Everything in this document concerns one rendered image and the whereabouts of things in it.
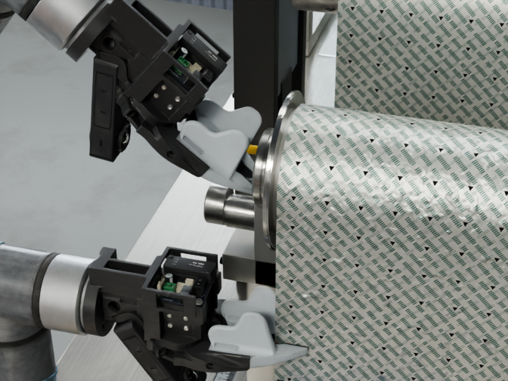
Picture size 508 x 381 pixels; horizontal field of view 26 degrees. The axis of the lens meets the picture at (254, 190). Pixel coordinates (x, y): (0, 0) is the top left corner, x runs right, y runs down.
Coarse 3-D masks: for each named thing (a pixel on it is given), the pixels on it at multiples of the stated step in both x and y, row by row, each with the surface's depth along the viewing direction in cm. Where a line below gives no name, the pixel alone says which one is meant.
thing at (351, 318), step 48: (288, 288) 100; (336, 288) 98; (384, 288) 97; (432, 288) 96; (480, 288) 94; (288, 336) 103; (336, 336) 101; (384, 336) 100; (432, 336) 98; (480, 336) 97
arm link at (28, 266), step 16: (0, 256) 107; (16, 256) 107; (32, 256) 107; (48, 256) 107; (0, 272) 106; (16, 272) 106; (32, 272) 105; (0, 288) 106; (16, 288) 105; (32, 288) 105; (0, 304) 106; (16, 304) 106; (32, 304) 105; (0, 320) 107; (16, 320) 107; (32, 320) 106; (0, 336) 108; (16, 336) 109
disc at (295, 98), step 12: (288, 96) 97; (300, 96) 101; (288, 108) 97; (276, 132) 94; (276, 144) 94; (276, 156) 95; (264, 192) 94; (264, 204) 94; (264, 216) 95; (264, 228) 96
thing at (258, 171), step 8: (272, 128) 100; (264, 136) 99; (264, 144) 98; (256, 152) 98; (264, 152) 98; (256, 160) 98; (264, 160) 98; (256, 168) 98; (264, 168) 98; (256, 176) 98; (264, 176) 98; (256, 184) 98; (256, 192) 98; (256, 200) 99
